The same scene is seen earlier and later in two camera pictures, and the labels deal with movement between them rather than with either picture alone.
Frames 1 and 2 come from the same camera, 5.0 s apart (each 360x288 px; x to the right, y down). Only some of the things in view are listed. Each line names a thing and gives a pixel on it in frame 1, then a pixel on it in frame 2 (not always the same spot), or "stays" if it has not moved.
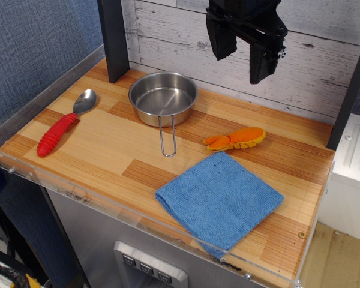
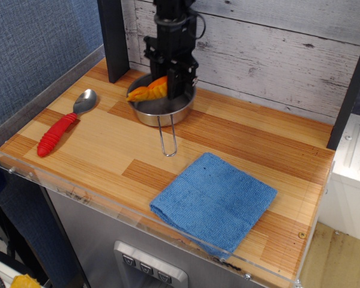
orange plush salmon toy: (238, 138) to (157, 88)
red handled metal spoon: (85, 101) stays
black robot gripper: (252, 21) to (174, 46)
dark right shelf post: (350, 105) stays
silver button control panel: (136, 268) stays
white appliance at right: (347, 206) stays
